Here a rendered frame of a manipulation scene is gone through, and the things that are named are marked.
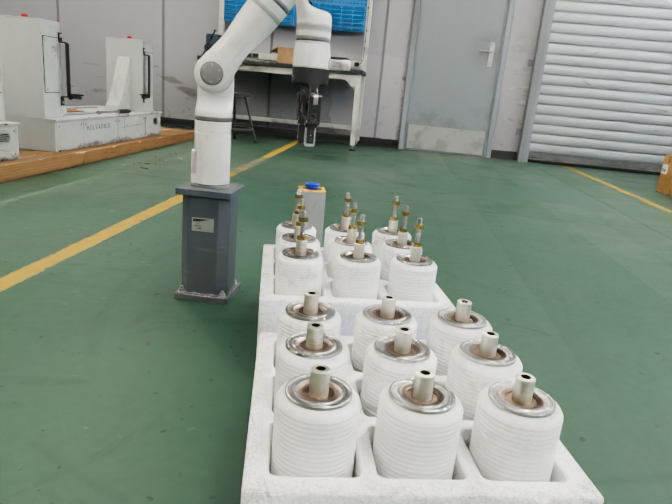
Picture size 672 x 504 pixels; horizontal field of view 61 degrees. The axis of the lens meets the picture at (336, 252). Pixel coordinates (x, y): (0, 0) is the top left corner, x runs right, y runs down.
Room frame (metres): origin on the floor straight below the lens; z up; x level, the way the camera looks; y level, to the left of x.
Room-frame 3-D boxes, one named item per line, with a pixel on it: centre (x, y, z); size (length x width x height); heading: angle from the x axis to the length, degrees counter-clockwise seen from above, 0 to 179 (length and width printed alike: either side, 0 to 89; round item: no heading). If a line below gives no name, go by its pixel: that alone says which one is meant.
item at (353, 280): (1.12, -0.05, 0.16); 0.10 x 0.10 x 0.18
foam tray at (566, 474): (0.70, -0.10, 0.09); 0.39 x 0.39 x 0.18; 6
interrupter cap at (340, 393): (0.57, 0.00, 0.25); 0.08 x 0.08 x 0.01
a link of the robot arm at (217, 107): (1.49, 0.34, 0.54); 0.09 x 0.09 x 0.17; 6
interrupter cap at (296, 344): (0.69, 0.02, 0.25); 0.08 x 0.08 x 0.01
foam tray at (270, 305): (1.24, -0.03, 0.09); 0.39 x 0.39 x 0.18; 7
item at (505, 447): (0.59, -0.23, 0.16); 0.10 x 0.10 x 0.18
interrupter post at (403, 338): (0.70, -0.10, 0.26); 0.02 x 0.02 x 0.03
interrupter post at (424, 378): (0.58, -0.11, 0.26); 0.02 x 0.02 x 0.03
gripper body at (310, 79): (1.22, 0.09, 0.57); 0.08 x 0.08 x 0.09
